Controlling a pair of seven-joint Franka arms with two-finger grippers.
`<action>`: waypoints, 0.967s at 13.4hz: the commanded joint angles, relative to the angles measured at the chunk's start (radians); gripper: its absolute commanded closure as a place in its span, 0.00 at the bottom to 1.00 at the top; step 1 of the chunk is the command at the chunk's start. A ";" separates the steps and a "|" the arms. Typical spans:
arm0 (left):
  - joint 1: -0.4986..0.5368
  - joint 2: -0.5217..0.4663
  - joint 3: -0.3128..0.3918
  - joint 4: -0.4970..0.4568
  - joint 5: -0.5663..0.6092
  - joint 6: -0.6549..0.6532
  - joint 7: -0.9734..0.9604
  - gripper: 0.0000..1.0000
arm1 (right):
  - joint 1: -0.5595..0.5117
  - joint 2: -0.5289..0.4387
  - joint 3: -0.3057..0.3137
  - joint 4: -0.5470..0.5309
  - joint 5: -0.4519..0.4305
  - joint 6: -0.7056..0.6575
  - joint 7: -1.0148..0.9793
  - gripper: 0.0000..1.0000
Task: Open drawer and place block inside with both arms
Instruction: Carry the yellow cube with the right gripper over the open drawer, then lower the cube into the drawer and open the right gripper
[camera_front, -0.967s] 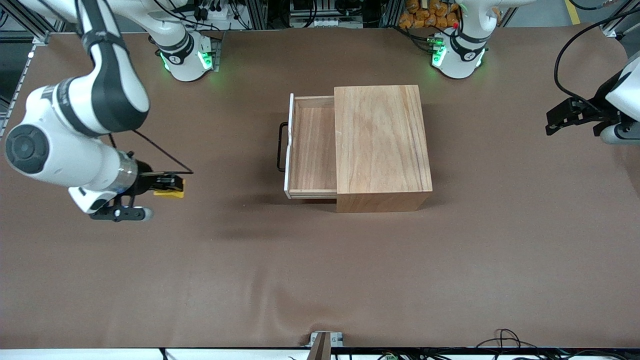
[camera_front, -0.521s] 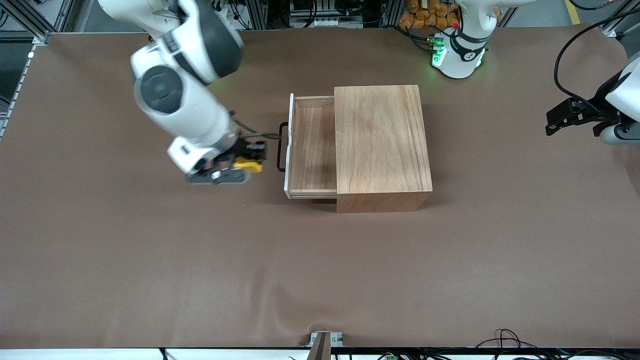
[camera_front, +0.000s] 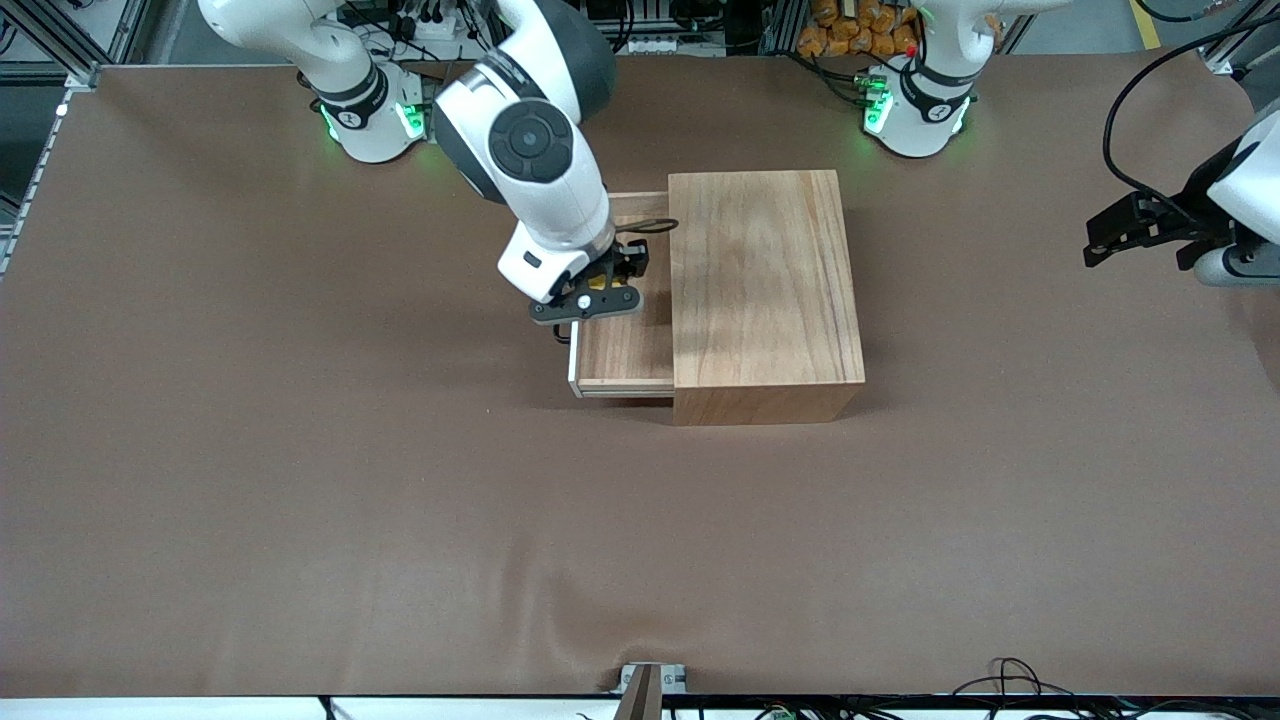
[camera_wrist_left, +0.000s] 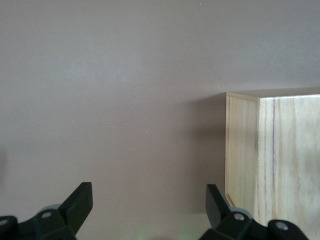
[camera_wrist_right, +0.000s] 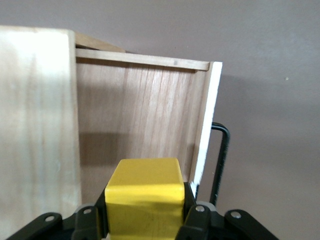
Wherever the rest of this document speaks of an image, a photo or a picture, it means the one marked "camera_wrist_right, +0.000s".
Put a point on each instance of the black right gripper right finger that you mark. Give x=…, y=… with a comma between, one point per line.
x=200, y=222

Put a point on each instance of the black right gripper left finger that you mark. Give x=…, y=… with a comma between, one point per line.
x=85, y=222

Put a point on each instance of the yellow wooden block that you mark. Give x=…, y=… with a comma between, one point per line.
x=145, y=200

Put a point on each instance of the light wooden cabinet box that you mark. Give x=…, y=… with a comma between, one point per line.
x=37, y=112

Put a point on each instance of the brown table cover sheet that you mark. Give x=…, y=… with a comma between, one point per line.
x=262, y=75

